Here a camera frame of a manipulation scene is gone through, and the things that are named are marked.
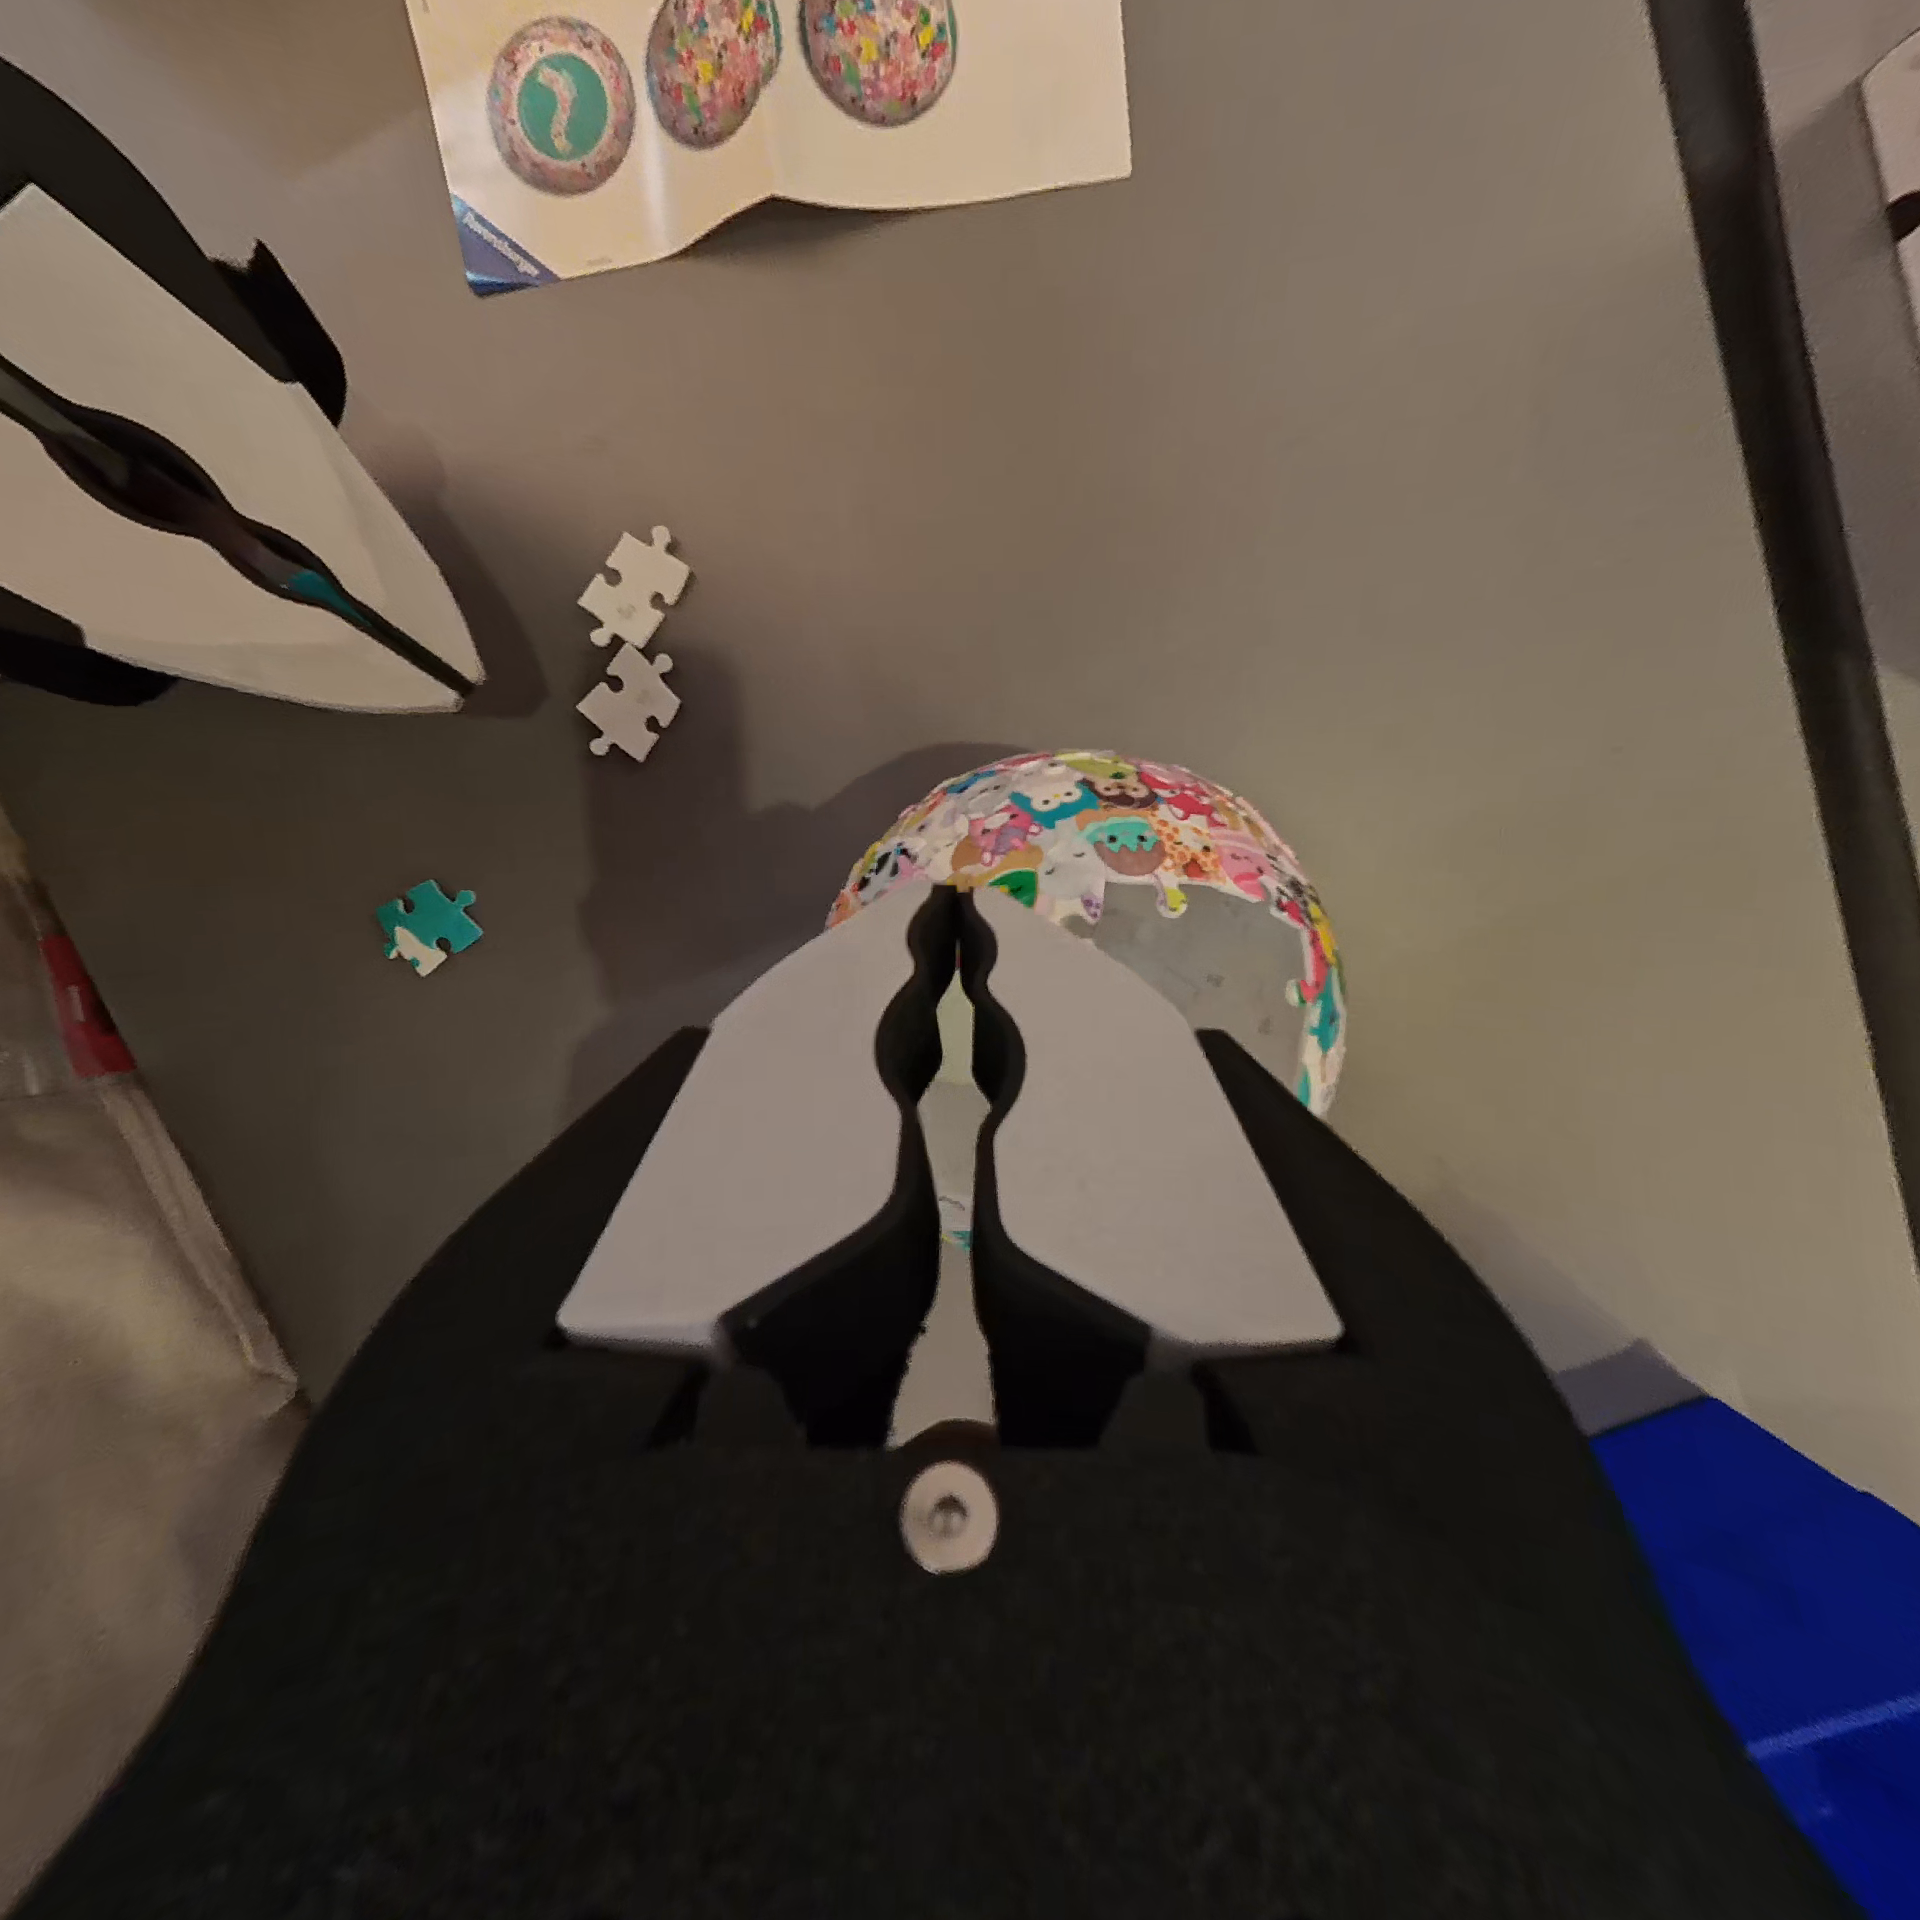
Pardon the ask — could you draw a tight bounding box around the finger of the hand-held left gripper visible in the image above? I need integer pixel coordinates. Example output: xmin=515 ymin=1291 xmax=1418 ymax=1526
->
xmin=0 ymin=182 xmax=484 ymax=697
xmin=0 ymin=409 xmax=473 ymax=717

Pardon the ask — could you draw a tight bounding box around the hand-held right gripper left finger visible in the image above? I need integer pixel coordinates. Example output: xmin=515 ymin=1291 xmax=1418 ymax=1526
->
xmin=555 ymin=883 xmax=963 ymax=1449

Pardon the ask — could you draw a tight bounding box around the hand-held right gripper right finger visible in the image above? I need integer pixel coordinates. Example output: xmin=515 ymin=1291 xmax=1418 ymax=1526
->
xmin=953 ymin=886 xmax=1346 ymax=1449

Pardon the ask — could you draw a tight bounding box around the teal and white puzzle piece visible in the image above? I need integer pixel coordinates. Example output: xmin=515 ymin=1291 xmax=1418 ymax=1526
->
xmin=282 ymin=564 xmax=389 ymax=645

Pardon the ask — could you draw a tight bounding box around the colourful puzzle ball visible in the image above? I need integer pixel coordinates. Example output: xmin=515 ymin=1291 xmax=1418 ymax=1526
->
xmin=823 ymin=747 xmax=1351 ymax=1251

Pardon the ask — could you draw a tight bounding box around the printed puzzle leaflet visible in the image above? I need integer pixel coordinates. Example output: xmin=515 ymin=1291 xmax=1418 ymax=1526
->
xmin=402 ymin=0 xmax=1137 ymax=298

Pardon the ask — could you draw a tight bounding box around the person's cream sweatshirt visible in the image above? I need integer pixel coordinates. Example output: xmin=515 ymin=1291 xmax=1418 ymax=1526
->
xmin=0 ymin=810 xmax=311 ymax=1705

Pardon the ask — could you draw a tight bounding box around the blue plastic bin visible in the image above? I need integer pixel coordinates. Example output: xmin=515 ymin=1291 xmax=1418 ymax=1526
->
xmin=1587 ymin=1392 xmax=1920 ymax=1920

